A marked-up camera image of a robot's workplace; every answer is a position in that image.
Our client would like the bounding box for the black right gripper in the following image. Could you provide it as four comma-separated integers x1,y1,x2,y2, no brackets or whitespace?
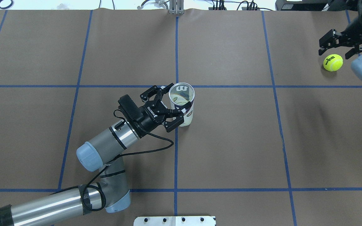
318,20,362,60

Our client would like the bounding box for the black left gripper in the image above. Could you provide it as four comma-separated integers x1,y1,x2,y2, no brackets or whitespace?
134,83,191,137

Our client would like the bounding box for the tennis ball with Wilson logo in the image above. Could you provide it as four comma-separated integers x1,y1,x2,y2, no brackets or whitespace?
323,54,343,72

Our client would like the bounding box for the Wilson tennis ball can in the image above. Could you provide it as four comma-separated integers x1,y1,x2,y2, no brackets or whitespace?
169,83,195,127

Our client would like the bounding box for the yellow tennis ball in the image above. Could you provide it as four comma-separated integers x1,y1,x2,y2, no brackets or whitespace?
172,96,189,106

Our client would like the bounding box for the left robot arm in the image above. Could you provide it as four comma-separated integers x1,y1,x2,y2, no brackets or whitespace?
0,83,150,206

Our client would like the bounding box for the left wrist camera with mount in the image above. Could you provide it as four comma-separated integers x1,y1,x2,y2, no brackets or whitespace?
118,94,144,123

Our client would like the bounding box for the left black camera cable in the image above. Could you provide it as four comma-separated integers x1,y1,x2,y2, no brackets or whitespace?
51,109,174,211

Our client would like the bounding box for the aluminium frame post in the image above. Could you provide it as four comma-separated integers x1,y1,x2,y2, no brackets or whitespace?
168,0,185,15

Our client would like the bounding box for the white camera stand base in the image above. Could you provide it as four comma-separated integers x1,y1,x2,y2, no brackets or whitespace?
133,216,217,226

